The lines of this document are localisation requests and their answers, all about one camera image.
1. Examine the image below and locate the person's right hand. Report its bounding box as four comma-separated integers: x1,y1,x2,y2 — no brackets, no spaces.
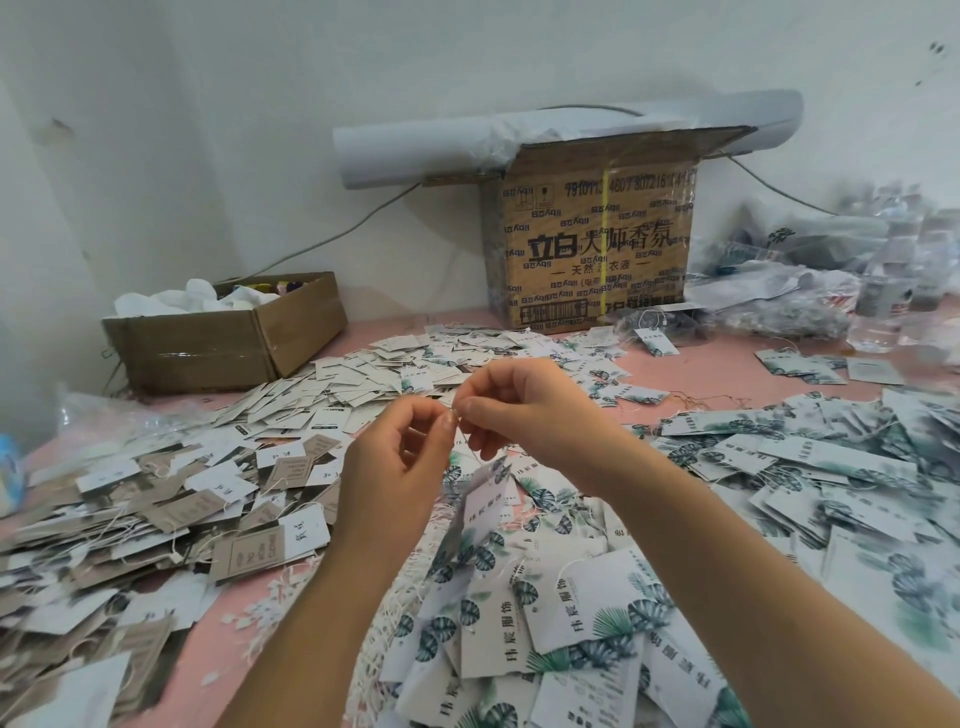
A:
453,357,662,497

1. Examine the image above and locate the person's left hand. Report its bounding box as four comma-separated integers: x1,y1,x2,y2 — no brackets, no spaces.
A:
337,394,459,564

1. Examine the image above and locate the single white leaf print tag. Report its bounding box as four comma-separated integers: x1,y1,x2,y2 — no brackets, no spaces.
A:
442,453,519,572

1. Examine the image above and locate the heap of small tags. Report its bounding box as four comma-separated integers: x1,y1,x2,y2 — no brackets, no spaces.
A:
210,325,672,437

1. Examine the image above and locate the pile of white strings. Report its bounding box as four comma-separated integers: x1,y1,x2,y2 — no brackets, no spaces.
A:
225,555,452,728

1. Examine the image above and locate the pile of brown white tags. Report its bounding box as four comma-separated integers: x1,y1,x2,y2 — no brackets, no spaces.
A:
0,427,350,728

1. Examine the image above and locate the pile of green leaf tags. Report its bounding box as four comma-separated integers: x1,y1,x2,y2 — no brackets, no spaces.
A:
372,387,960,728

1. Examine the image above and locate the person's right forearm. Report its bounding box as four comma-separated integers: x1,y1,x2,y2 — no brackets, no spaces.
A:
600,450,960,728

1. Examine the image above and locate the person's left forearm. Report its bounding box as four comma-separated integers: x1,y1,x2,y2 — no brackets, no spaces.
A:
217,540,414,728

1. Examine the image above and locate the large printed cardboard box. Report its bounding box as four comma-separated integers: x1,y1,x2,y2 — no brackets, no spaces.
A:
480,126,758,335

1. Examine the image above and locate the small open cardboard box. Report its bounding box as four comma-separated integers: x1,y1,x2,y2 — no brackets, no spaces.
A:
102,271,350,396

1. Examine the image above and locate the white crumpled material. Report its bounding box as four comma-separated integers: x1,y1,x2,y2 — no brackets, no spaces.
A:
112,277,281,318

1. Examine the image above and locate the white roll in plastic wrap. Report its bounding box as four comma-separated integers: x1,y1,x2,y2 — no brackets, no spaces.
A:
333,88,806,191

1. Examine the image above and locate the clear plastic bag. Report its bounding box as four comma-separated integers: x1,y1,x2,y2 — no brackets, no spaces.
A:
48,387,170,455

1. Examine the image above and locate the heap of clear plastic bags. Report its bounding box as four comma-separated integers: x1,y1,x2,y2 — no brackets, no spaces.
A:
682,180,960,362

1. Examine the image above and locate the blue tissue pack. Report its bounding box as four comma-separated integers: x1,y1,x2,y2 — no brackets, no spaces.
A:
0,435,26,515

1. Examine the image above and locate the black cable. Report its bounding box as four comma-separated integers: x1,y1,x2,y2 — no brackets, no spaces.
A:
240,183,425,281

